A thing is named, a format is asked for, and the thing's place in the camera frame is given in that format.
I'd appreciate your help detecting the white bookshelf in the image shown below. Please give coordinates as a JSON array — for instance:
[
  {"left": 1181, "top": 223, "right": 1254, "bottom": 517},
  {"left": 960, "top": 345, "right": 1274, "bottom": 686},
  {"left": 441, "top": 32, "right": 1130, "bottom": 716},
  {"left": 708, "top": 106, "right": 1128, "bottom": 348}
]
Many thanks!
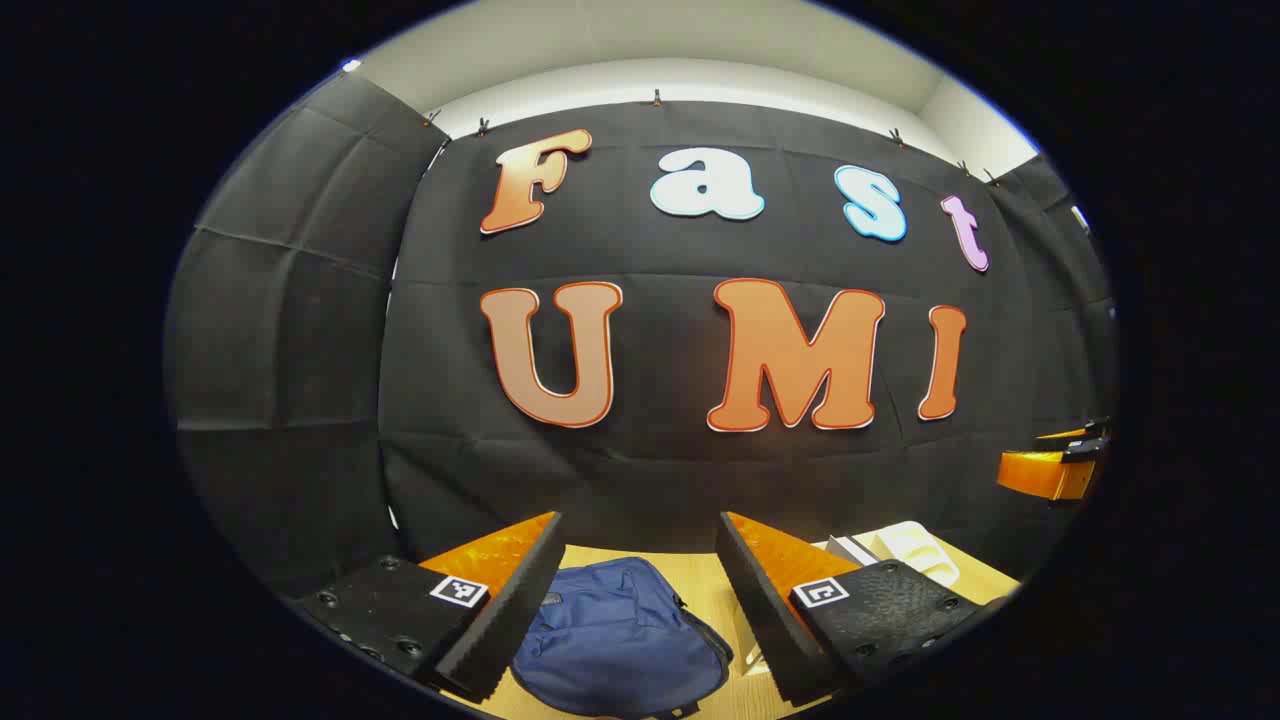
[{"left": 825, "top": 520, "right": 961, "bottom": 591}]

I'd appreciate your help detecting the black backdrop cloth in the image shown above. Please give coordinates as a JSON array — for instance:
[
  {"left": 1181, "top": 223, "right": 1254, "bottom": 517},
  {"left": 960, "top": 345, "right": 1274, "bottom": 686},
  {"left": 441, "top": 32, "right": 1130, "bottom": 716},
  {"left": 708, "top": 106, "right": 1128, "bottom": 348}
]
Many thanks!
[{"left": 165, "top": 70, "right": 1117, "bottom": 601}]

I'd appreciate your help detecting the blue schoolbag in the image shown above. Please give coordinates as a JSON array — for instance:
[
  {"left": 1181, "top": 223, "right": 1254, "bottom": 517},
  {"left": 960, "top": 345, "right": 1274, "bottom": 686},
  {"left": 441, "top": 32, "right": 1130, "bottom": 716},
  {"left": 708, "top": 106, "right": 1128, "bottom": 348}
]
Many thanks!
[{"left": 510, "top": 557, "right": 734, "bottom": 719}]

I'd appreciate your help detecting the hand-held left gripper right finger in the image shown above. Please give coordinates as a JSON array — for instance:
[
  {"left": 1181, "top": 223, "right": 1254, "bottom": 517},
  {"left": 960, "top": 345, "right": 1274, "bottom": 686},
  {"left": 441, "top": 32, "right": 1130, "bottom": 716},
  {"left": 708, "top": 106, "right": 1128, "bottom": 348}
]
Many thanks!
[{"left": 716, "top": 512, "right": 1011, "bottom": 706}]

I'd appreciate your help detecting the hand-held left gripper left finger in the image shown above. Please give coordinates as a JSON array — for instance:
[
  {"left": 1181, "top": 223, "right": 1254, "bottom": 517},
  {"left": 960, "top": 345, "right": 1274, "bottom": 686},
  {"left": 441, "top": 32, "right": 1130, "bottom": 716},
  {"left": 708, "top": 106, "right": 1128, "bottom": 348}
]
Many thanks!
[{"left": 290, "top": 512, "right": 566, "bottom": 703}]

